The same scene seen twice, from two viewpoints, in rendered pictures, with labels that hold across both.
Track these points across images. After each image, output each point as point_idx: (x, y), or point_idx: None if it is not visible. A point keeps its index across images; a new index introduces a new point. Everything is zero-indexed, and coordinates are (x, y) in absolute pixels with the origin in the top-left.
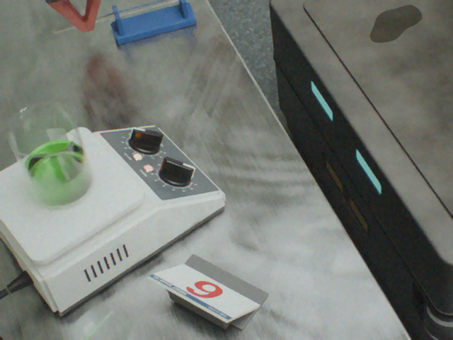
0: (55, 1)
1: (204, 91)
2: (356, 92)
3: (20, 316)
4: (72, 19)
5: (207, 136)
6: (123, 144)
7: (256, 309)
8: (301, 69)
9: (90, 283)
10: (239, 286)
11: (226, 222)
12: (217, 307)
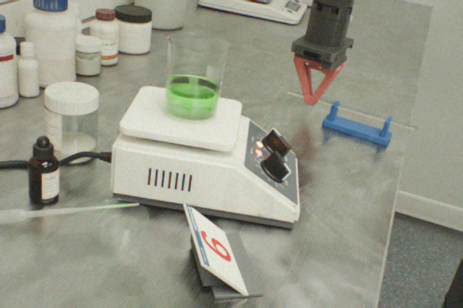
0: (296, 51)
1: (353, 173)
2: None
3: (93, 183)
4: (303, 87)
5: (328, 191)
6: (258, 135)
7: (241, 295)
8: (459, 304)
9: (148, 188)
10: (247, 272)
11: (284, 236)
12: (208, 254)
